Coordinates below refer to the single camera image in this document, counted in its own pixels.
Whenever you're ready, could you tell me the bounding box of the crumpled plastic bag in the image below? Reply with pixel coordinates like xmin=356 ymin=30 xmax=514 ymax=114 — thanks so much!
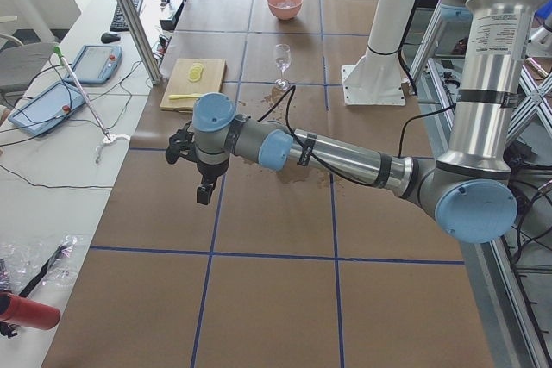
xmin=1 ymin=234 xmax=91 ymax=296

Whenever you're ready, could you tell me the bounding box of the near blue teach pendant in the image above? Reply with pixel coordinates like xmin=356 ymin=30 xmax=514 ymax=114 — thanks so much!
xmin=8 ymin=81 xmax=85 ymax=136

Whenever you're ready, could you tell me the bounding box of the blue teach pendant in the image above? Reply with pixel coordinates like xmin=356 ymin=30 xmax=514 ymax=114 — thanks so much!
xmin=8 ymin=81 xmax=85 ymax=136
xmin=71 ymin=45 xmax=122 ymax=85

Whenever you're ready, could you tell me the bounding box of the far blue teach pendant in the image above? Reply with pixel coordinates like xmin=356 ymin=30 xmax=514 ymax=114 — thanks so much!
xmin=71 ymin=45 xmax=122 ymax=85

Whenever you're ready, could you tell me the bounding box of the yellow plastic knife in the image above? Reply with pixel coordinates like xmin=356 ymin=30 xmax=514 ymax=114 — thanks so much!
xmin=168 ymin=93 xmax=204 ymax=101

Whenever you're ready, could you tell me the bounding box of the pile of ice cubes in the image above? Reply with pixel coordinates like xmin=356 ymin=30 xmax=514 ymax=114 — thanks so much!
xmin=276 ymin=0 xmax=297 ymax=9

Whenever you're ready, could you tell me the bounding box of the black computer mouse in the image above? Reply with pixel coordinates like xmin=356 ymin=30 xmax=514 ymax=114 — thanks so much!
xmin=100 ymin=32 xmax=121 ymax=44

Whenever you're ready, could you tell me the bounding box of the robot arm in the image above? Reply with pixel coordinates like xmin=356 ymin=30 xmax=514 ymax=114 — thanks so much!
xmin=198 ymin=0 xmax=460 ymax=258

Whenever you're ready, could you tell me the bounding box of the black keyboard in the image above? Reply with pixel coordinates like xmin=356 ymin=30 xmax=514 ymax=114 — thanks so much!
xmin=109 ymin=0 xmax=146 ymax=33

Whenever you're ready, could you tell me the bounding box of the clear wine glass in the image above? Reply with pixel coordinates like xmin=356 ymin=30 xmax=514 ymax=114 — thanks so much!
xmin=273 ymin=44 xmax=292 ymax=90

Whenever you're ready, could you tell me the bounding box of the white pole with green tip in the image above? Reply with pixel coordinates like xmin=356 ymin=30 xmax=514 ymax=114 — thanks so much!
xmin=53 ymin=46 xmax=130 ymax=164

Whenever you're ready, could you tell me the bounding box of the bamboo cutting board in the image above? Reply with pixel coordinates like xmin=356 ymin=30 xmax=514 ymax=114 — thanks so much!
xmin=160 ymin=59 xmax=226 ymax=112

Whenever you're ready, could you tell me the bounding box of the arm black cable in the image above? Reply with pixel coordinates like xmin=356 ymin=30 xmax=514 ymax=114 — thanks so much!
xmin=257 ymin=85 xmax=458 ymax=184

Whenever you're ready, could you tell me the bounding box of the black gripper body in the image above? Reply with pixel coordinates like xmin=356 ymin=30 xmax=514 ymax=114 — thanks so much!
xmin=196 ymin=159 xmax=229 ymax=185

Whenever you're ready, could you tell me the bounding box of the white mounting base plate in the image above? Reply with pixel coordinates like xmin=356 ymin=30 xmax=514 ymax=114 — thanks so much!
xmin=341 ymin=57 xmax=405 ymax=106

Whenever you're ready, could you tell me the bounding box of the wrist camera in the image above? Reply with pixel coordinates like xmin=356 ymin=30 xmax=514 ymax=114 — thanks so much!
xmin=165 ymin=121 xmax=198 ymax=165

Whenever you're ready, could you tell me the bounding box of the pink bowl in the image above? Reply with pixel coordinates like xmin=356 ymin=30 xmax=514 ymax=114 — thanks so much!
xmin=267 ymin=0 xmax=304 ymax=21

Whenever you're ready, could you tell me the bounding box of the red bottle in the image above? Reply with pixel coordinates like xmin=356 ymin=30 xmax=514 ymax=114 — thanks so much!
xmin=1 ymin=292 xmax=61 ymax=330

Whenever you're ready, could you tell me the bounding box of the front lemon slice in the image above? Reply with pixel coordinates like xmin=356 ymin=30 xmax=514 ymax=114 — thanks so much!
xmin=188 ymin=72 xmax=202 ymax=83

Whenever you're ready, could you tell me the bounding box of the grey office chair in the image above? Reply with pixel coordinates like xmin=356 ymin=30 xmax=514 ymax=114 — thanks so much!
xmin=1 ymin=42 xmax=58 ymax=95

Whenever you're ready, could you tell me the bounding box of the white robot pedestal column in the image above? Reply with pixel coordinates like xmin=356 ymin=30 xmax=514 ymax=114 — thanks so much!
xmin=366 ymin=0 xmax=415 ymax=67

